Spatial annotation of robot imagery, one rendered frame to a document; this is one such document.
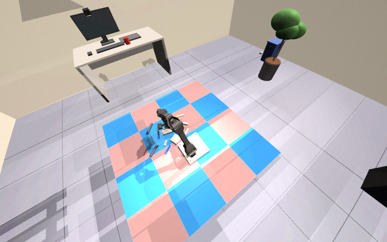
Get white keyboard with letter keys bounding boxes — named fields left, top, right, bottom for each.
left=161, top=128, right=173, bottom=136

